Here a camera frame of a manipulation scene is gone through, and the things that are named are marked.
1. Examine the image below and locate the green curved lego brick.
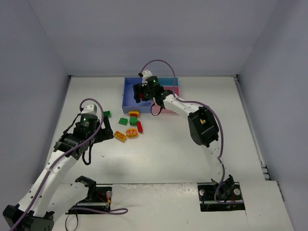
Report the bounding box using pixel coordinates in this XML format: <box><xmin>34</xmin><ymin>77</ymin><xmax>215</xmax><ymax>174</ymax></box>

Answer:
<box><xmin>118</xmin><ymin>117</ymin><xmax>128</xmax><ymax>126</ymax></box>

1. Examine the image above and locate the red lego brick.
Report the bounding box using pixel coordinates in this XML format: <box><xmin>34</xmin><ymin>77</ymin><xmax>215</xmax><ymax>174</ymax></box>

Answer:
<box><xmin>137</xmin><ymin>121</ymin><xmax>143</xmax><ymax>133</ymax></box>

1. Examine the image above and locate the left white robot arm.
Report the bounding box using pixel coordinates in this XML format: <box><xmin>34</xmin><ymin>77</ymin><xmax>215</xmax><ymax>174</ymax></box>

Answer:
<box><xmin>3</xmin><ymin>113</ymin><xmax>114</xmax><ymax>231</ymax></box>

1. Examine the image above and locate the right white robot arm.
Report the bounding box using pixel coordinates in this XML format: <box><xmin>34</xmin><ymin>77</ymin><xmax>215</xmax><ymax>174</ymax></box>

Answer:
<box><xmin>133</xmin><ymin>73</ymin><xmax>234</xmax><ymax>192</ymax></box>

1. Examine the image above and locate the yellow flat lego brick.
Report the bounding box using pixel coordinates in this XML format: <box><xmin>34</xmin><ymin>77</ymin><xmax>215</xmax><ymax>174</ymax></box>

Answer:
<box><xmin>114</xmin><ymin>131</ymin><xmax>127</xmax><ymax>142</ymax></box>

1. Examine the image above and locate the teal container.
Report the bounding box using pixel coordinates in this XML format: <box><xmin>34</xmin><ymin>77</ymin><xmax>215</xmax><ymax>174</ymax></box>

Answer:
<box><xmin>158</xmin><ymin>77</ymin><xmax>179</xmax><ymax>86</ymax></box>

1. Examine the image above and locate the large blue container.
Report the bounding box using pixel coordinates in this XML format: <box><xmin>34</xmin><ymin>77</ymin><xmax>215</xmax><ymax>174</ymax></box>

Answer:
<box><xmin>122</xmin><ymin>84</ymin><xmax>151</xmax><ymax>114</ymax></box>

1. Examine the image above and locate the pink container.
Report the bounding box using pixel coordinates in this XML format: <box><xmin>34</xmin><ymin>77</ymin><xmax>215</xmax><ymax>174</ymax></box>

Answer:
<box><xmin>151</xmin><ymin>86</ymin><xmax>181</xmax><ymax>114</ymax></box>

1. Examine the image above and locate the yellow printed round lego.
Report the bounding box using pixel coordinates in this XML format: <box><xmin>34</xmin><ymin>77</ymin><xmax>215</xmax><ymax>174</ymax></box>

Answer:
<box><xmin>126</xmin><ymin>128</ymin><xmax>138</xmax><ymax>138</ymax></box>

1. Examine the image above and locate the yellow red green lego stack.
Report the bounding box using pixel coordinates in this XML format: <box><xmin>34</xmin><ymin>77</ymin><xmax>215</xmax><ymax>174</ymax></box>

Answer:
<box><xmin>128</xmin><ymin>110</ymin><xmax>140</xmax><ymax>126</ymax></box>

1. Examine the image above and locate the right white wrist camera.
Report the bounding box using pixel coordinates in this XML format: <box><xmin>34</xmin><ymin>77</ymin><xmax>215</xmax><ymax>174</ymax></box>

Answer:
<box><xmin>138</xmin><ymin>70</ymin><xmax>153</xmax><ymax>84</ymax></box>

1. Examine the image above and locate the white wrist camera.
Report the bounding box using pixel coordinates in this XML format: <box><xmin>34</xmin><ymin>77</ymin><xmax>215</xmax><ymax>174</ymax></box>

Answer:
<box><xmin>138</xmin><ymin>70</ymin><xmax>153</xmax><ymax>84</ymax></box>
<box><xmin>80</xmin><ymin>103</ymin><xmax>97</xmax><ymax>115</ymax></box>

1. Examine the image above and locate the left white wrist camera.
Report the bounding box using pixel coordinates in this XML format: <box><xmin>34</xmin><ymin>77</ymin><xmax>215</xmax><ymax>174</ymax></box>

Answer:
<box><xmin>80</xmin><ymin>103</ymin><xmax>97</xmax><ymax>115</ymax></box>

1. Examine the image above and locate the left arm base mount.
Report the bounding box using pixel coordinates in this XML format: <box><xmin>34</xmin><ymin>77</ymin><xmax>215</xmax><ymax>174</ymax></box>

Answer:
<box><xmin>74</xmin><ymin>185</ymin><xmax>112</xmax><ymax>212</ymax></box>

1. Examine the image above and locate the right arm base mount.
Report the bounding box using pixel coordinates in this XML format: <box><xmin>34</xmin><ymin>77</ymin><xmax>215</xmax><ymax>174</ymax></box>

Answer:
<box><xmin>197</xmin><ymin>182</ymin><xmax>245</xmax><ymax>212</ymax></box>

